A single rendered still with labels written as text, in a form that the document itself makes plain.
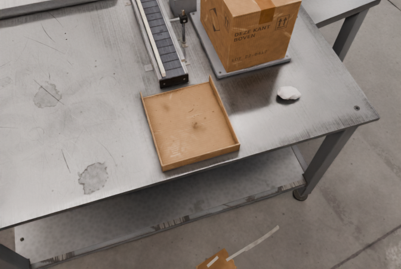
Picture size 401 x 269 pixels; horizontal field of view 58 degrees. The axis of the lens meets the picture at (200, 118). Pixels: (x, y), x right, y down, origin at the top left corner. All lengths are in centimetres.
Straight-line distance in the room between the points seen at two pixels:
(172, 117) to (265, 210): 95
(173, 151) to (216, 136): 15
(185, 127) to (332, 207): 114
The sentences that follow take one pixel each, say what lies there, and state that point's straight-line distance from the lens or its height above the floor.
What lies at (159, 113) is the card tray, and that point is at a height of 83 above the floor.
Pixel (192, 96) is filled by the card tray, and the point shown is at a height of 83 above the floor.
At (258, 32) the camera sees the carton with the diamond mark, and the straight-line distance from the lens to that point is 127.
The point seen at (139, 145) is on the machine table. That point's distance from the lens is 122.
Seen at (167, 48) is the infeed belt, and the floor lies 88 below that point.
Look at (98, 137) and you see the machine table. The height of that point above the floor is 83.
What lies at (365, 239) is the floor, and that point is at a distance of 214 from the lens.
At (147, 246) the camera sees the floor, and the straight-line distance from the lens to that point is 196.
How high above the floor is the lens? 189
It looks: 57 degrees down
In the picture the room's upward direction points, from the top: 1 degrees clockwise
